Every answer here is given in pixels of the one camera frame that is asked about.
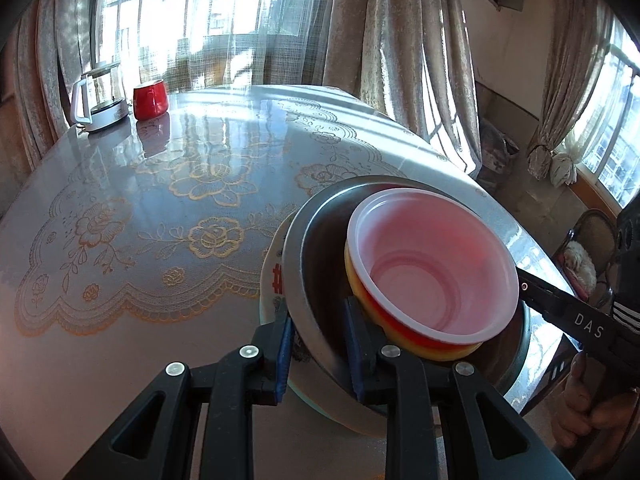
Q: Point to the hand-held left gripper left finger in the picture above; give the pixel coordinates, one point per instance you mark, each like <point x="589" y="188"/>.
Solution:
<point x="284" y="355"/>

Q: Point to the stainless steel bowl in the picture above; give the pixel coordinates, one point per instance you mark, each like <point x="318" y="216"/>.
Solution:
<point x="320" y="260"/>

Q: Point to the white floral oval plate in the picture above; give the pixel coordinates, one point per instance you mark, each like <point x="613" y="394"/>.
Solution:
<point x="330" y="400"/>

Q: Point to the person's right hand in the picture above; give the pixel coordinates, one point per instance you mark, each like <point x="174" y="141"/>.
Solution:
<point x="575" y="410"/>

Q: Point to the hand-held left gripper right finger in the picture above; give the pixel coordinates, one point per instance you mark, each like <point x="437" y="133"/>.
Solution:
<point x="356" y="355"/>

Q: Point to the glass electric kettle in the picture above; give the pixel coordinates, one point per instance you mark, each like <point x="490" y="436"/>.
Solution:
<point x="102" y="105"/>

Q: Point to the red plastic bowl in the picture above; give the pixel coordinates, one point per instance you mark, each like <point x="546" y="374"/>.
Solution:
<point x="430" y="270"/>

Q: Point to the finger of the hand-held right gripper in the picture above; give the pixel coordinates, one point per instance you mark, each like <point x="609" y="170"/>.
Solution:
<point x="545" y="297"/>

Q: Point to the beige tied curtain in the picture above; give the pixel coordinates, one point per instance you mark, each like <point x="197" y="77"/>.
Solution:
<point x="575" y="85"/>

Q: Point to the red mug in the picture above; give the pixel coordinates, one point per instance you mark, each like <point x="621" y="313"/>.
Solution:
<point x="150" y="100"/>

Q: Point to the large barred window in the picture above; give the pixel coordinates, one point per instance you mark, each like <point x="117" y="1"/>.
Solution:
<point x="200" y="15"/>

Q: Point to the small side window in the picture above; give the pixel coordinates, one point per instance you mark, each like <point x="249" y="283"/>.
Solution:
<point x="612" y="125"/>

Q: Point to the patterned bag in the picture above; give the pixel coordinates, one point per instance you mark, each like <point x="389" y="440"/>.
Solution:
<point x="500" y="147"/>

